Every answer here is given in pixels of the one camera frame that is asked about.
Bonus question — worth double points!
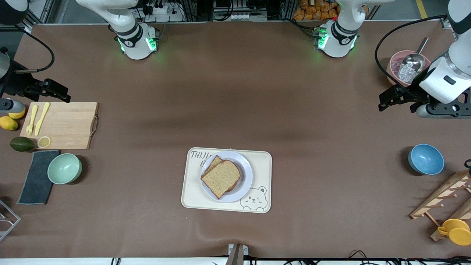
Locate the orange snack bags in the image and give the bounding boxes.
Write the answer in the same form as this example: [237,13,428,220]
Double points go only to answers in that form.
[293,0,341,21]

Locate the metal wire basket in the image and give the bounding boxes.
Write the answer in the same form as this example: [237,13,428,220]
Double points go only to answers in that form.
[0,199,22,242]

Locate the pink bowl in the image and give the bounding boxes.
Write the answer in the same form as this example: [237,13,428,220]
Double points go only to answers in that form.
[386,50,431,88]

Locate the white power strip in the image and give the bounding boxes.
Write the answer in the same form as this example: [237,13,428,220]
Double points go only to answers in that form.
[142,0,184,22]
[229,12,257,21]

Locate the mint green bowl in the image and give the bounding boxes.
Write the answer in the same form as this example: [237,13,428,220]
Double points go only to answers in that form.
[47,153,82,185]

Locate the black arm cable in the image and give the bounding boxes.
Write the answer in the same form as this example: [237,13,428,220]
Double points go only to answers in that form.
[375,14,449,89]
[20,28,56,72]

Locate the yellow plastic fork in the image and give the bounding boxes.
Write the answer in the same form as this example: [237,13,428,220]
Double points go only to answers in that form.
[26,105,39,136]

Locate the white round plate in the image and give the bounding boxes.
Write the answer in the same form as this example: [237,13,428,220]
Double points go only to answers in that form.
[201,151,254,203]

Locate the wooden cutting board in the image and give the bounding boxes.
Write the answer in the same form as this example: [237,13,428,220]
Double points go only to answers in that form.
[20,102,100,150]

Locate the metal scoop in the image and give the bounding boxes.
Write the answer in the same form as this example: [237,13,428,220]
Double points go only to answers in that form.
[400,37,429,73]

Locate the dark grey cloth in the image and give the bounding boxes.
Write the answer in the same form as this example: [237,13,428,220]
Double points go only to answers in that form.
[17,150,60,205]

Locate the green avocado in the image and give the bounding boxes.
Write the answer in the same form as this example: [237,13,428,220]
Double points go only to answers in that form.
[10,137,35,152]

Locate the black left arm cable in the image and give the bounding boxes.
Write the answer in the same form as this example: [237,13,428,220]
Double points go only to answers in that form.
[375,14,449,89]

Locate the blue bowl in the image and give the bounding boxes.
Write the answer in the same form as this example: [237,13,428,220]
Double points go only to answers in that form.
[408,144,445,176]

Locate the cream bear print tray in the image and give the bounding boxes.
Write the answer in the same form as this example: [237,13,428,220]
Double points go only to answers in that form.
[181,147,272,213]

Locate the brown bread slice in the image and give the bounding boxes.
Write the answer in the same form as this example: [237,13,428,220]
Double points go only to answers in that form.
[203,155,240,192]
[201,160,241,199]

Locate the yellow cup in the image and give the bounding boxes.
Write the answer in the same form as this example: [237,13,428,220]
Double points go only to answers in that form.
[437,219,471,246]

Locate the yellow plastic knife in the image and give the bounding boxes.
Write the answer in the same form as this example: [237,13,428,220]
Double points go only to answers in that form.
[35,102,50,136]

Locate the wooden rack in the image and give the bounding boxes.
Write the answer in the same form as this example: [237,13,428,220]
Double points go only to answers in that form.
[410,169,471,242]

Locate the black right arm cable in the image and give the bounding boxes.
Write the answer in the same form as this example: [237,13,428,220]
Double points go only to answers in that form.
[20,28,56,72]

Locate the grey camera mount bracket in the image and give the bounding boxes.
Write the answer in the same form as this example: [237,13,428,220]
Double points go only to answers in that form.
[227,244,249,265]

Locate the clear ice cube pile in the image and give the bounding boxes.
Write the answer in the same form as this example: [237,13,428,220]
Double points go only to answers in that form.
[398,64,421,83]

